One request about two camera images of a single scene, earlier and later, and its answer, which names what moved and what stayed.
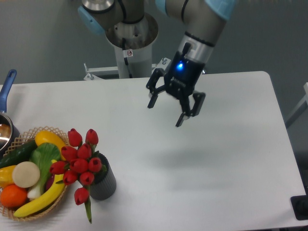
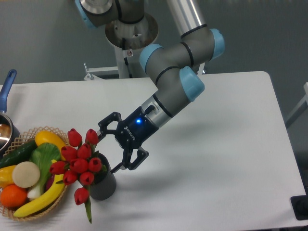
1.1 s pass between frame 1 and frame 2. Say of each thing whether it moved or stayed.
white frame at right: stayed
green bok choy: stayed
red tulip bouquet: stayed
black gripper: moved
